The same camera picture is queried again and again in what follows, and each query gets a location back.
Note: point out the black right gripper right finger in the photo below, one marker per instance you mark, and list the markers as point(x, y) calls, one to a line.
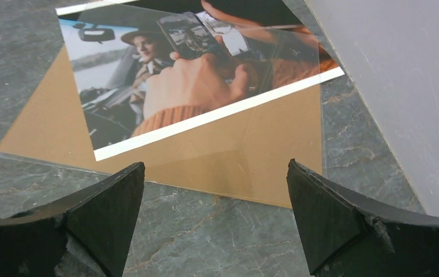
point(344, 233)

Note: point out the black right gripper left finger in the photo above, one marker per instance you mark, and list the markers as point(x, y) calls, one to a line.
point(86, 233)

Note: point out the printed photo with white border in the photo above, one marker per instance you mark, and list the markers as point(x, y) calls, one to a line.
point(148, 70)

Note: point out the clear acrylic sheet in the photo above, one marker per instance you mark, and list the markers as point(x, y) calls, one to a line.
point(206, 108)

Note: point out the brown cardboard backing board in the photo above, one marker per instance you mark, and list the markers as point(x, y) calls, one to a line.
point(243, 156)

